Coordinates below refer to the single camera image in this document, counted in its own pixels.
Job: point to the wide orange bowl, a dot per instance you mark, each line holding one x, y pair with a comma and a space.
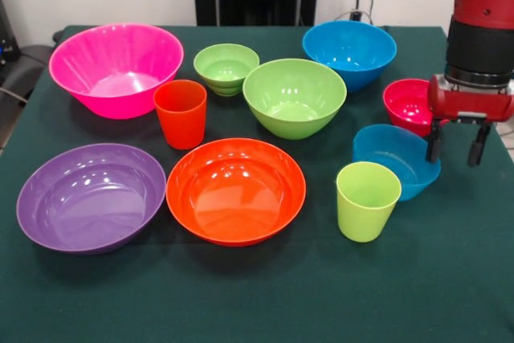
237, 198

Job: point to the dark green tablecloth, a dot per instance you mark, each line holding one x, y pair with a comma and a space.
257, 299

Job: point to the medium green bowl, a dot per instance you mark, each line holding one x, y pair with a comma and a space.
293, 98

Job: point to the large blue bowl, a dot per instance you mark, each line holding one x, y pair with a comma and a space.
349, 54

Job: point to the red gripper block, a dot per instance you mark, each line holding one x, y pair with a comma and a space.
470, 102

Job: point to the black computer tower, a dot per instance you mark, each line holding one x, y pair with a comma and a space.
8, 37

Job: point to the small green bowl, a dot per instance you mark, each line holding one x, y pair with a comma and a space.
225, 66

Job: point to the light green cup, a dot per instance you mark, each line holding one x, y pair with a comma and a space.
365, 214

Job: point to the small blue bowl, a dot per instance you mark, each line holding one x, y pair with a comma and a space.
385, 158

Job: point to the large pink bowl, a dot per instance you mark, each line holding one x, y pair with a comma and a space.
116, 78

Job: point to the black office chair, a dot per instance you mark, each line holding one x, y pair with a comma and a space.
24, 66

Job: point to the orange cup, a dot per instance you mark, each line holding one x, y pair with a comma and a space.
180, 118

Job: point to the wide purple bowl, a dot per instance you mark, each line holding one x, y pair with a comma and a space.
92, 206

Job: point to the small crimson bowl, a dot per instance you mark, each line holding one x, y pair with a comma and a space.
405, 110

